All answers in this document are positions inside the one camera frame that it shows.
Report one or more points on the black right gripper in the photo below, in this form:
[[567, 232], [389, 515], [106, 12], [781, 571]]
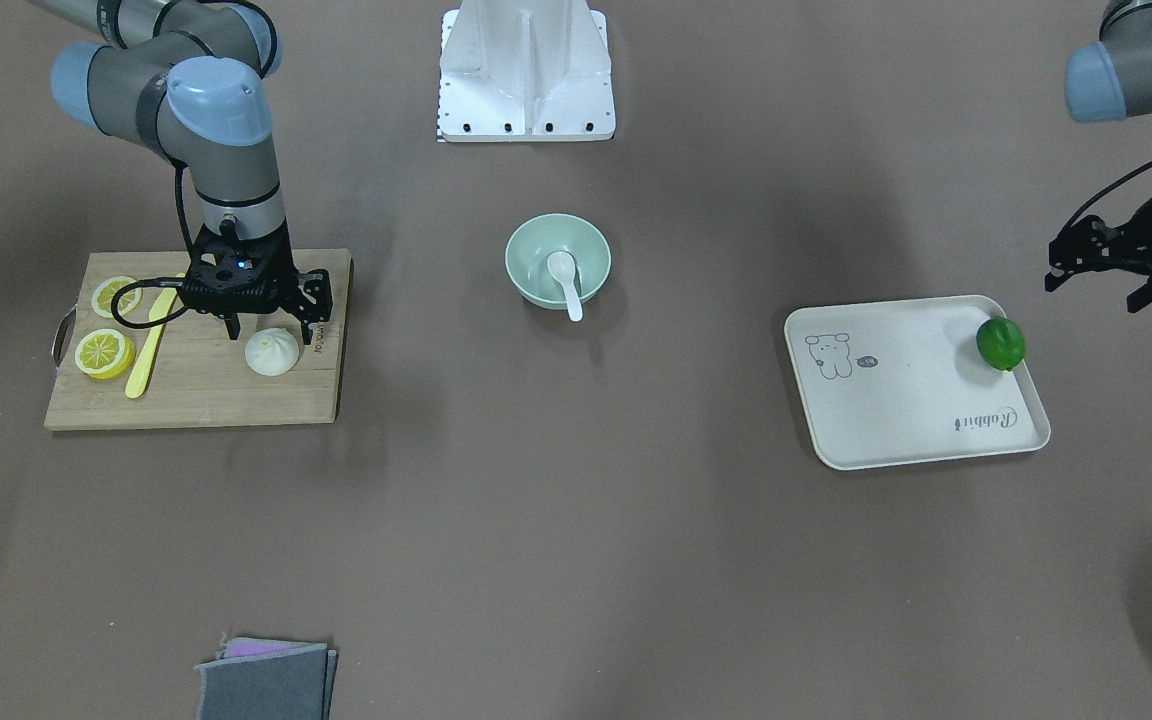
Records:
[[315, 290]]

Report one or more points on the white steamed bun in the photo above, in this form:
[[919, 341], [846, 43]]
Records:
[[272, 352]]

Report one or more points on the white ceramic spoon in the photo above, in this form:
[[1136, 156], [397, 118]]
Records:
[[563, 269]]

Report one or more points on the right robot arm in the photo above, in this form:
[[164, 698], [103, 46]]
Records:
[[183, 79]]

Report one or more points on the mint green bowl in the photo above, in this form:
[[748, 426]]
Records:
[[530, 246]]

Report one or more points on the yellow plastic knife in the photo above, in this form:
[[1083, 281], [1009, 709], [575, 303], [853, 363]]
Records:
[[158, 316]]

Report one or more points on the bamboo cutting board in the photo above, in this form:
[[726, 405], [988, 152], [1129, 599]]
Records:
[[200, 378]]

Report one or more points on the upper lemon half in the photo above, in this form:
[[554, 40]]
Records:
[[117, 295]]

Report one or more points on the lemon half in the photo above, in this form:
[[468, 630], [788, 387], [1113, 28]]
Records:
[[104, 354], [117, 295]]

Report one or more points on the lower lemon half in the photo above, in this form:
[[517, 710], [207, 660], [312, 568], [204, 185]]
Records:
[[104, 354]]

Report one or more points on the green lime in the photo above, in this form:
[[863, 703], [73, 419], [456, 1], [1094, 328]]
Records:
[[1001, 343]]

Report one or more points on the beige rabbit tray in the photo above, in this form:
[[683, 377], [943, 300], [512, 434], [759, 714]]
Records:
[[897, 382]]

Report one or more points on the grey folded cloth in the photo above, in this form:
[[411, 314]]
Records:
[[257, 678]]

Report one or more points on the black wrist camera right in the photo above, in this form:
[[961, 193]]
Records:
[[242, 277]]

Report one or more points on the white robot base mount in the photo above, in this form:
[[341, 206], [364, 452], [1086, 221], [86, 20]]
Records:
[[525, 71]]

